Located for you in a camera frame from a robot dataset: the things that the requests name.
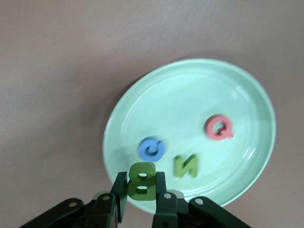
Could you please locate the blue capital letter G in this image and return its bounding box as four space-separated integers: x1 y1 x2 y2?
137 136 165 162

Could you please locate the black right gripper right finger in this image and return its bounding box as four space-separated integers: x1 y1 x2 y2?
152 171 252 228

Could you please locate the red capital letter Q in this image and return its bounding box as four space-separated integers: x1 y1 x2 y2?
204 114 235 140

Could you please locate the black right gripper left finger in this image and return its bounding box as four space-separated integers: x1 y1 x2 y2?
20 171 128 228

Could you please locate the green capital letter B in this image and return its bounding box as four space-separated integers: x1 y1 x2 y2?
126 162 157 201

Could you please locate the light green plate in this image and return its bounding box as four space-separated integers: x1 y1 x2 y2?
102 58 277 216

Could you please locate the green capital letter N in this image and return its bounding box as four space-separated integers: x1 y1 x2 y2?
174 154 199 179

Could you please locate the brown table mat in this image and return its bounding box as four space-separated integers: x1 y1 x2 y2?
0 0 304 228

